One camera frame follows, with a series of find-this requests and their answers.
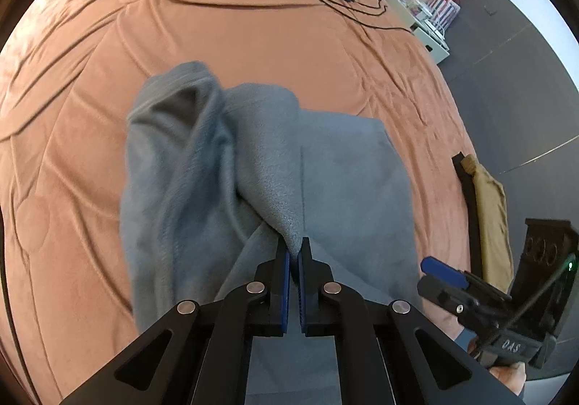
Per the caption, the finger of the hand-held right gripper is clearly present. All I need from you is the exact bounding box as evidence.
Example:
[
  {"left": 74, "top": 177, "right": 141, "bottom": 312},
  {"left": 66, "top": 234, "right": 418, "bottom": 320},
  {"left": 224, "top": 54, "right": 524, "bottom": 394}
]
[
  {"left": 420, "top": 255, "right": 513, "bottom": 303},
  {"left": 417, "top": 276, "right": 481, "bottom": 321}
]

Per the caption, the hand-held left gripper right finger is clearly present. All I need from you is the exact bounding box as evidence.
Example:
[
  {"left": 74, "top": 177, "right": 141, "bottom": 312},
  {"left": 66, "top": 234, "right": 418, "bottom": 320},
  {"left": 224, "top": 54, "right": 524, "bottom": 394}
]
[{"left": 299, "top": 237, "right": 525, "bottom": 405}]

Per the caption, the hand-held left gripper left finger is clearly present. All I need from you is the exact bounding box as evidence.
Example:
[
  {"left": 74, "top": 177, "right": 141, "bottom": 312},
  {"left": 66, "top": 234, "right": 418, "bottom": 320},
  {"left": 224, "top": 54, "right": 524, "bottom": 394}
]
[{"left": 59, "top": 237, "right": 290, "bottom": 405}]

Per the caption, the grey t-shirt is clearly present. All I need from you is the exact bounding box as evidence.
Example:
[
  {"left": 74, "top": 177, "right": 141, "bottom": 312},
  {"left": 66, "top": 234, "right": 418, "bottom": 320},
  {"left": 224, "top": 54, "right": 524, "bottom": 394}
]
[{"left": 120, "top": 61, "right": 423, "bottom": 405}]

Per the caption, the person's right hand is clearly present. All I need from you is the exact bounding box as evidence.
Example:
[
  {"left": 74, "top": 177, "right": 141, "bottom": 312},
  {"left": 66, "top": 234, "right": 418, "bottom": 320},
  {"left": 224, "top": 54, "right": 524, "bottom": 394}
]
[{"left": 468, "top": 335, "right": 528, "bottom": 399}]

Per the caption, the tan folded garment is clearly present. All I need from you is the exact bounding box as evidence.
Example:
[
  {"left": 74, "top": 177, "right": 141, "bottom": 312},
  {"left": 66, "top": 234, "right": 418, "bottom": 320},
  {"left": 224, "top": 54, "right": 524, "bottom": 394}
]
[{"left": 459, "top": 154, "right": 515, "bottom": 294}]

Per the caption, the white bedside shelf unit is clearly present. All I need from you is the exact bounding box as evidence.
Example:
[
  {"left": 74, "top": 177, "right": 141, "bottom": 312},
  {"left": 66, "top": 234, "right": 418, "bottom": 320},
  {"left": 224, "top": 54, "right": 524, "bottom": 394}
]
[{"left": 388, "top": 0, "right": 451, "bottom": 64}]

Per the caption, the orange fleece blanket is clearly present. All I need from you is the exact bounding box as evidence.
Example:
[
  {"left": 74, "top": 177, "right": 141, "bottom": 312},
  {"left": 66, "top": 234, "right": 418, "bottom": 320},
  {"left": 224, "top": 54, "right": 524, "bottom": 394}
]
[{"left": 0, "top": 0, "right": 480, "bottom": 405}]

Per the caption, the striped gift bag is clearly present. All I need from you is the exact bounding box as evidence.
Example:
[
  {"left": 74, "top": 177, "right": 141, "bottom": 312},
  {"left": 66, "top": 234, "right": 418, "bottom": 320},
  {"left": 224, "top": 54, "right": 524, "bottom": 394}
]
[{"left": 427, "top": 0, "right": 463, "bottom": 28}]

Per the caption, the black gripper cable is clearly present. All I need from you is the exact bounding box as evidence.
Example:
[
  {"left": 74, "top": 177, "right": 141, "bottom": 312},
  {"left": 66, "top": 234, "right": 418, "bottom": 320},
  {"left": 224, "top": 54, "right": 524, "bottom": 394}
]
[{"left": 473, "top": 260, "right": 571, "bottom": 349}]

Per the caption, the black device with cable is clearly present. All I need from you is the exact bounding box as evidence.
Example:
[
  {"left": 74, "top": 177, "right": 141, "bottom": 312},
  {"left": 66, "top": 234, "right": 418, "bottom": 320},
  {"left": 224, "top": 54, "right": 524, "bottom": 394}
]
[{"left": 300, "top": 0, "right": 414, "bottom": 32}]

